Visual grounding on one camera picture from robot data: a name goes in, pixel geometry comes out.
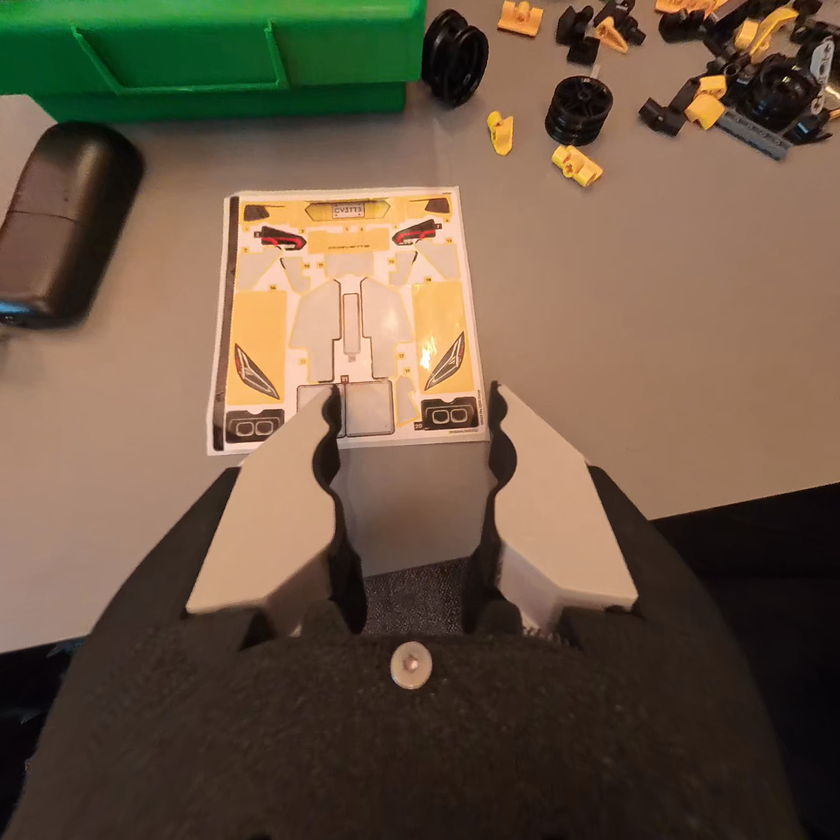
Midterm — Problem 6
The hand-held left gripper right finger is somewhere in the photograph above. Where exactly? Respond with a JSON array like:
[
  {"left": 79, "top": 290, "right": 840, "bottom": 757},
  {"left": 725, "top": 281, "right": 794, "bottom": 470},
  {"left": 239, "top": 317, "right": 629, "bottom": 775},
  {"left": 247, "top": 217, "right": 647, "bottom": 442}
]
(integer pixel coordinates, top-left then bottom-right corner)
[{"left": 461, "top": 381, "right": 640, "bottom": 636}]

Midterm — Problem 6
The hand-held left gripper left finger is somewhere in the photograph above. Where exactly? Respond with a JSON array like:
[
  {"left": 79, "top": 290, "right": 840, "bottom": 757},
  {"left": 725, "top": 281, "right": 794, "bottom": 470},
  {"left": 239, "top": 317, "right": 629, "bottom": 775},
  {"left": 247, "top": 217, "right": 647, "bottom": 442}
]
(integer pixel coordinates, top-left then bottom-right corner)
[{"left": 185, "top": 384, "right": 367, "bottom": 637}]

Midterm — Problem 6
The car sticker sheet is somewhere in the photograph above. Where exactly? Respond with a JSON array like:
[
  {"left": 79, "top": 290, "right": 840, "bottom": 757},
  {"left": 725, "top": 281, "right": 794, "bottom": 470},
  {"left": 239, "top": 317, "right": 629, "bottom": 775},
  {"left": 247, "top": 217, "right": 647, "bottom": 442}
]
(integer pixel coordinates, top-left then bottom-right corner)
[{"left": 206, "top": 187, "right": 488, "bottom": 457}]

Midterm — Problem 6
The grey desk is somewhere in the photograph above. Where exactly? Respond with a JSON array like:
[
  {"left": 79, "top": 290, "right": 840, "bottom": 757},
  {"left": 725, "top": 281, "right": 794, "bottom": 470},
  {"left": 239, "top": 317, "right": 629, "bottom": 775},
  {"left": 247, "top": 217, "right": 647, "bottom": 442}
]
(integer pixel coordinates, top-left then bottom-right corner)
[{"left": 0, "top": 0, "right": 840, "bottom": 656}]

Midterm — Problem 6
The black oblong case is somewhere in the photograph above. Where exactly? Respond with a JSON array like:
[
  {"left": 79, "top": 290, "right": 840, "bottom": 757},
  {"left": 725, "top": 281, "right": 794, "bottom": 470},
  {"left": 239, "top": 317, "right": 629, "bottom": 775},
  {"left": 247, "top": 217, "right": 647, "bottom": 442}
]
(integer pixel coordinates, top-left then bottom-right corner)
[{"left": 0, "top": 120, "right": 145, "bottom": 331}]

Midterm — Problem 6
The black toy wheel rim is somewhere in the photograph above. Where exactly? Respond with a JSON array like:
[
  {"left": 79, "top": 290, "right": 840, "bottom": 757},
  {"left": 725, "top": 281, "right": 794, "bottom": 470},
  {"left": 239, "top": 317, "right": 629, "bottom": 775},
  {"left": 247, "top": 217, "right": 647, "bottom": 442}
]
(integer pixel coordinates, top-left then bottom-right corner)
[
  {"left": 543, "top": 74, "right": 616, "bottom": 147},
  {"left": 420, "top": 8, "right": 490, "bottom": 109}
]

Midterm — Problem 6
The pile of yellow black brick parts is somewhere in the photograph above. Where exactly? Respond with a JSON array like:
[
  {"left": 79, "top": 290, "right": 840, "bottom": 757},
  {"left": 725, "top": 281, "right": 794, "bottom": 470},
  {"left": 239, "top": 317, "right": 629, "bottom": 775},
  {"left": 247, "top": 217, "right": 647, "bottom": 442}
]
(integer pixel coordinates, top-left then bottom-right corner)
[{"left": 486, "top": 0, "right": 840, "bottom": 191}]

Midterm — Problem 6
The green storage bin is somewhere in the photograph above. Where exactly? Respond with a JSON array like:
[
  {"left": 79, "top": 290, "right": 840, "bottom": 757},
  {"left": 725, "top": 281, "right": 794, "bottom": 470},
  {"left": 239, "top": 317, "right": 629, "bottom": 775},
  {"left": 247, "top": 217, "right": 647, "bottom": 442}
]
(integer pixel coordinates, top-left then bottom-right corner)
[{"left": 0, "top": 0, "right": 427, "bottom": 124}]

